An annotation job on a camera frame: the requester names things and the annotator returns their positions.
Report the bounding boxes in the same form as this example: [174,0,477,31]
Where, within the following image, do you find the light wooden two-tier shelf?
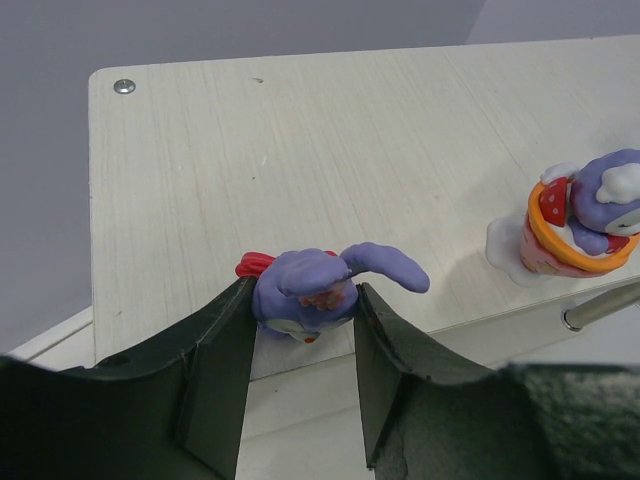
[9,34,640,480]

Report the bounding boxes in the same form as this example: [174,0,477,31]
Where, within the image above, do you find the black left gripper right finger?
[354,284,639,479]

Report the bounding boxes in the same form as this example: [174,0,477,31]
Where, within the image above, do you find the small purple bunny toy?
[235,242,430,344]

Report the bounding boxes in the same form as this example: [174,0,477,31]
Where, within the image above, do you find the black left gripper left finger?
[1,278,256,479]

